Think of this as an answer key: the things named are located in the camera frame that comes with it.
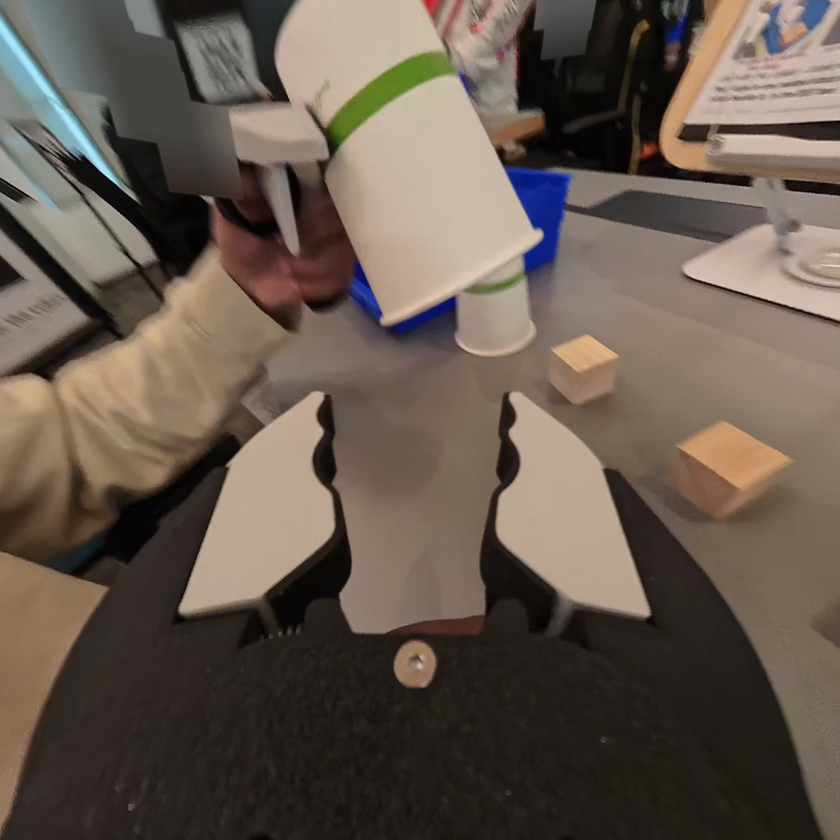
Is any tan board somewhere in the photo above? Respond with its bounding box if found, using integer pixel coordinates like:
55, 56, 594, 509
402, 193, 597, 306
0, 550, 109, 808

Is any person's left hand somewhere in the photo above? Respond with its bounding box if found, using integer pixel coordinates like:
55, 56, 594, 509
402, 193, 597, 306
211, 167, 358, 329

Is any instruction sheet on white stand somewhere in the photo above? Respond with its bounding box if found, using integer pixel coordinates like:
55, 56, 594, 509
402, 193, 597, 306
659, 0, 840, 322

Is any wooden cube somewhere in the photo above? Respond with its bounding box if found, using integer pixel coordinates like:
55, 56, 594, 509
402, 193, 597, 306
548, 333, 620, 406
668, 420, 795, 522

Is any white printed sign board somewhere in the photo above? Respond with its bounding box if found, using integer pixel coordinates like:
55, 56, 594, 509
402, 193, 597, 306
0, 223, 126, 378

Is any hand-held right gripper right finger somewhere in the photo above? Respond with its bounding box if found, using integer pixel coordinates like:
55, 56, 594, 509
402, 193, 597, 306
480, 391, 652, 636

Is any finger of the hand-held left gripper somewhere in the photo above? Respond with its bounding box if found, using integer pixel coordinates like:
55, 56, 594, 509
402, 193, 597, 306
228, 101, 331, 164

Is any dark desk mat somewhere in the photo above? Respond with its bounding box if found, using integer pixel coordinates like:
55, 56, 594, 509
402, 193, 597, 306
586, 189, 778, 242

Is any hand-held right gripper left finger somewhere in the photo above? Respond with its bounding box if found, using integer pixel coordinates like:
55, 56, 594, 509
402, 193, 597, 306
177, 391, 350, 636

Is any person's left forearm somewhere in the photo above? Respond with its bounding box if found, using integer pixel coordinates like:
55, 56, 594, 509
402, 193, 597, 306
0, 252, 293, 565

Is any black office chair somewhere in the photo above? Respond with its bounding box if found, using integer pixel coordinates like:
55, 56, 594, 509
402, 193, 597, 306
558, 0, 664, 175

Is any white paper cup green band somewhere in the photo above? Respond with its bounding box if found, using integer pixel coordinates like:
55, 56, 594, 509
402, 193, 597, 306
274, 0, 546, 328
454, 255, 538, 357

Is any white red printed bag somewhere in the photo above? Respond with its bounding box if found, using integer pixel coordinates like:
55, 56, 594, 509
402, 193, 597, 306
436, 0, 526, 119

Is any blue plastic bin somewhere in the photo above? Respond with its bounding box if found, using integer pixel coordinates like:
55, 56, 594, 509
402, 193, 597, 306
346, 165, 573, 336

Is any printed instruction sheet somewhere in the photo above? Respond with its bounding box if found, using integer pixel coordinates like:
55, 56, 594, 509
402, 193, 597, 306
682, 0, 840, 127

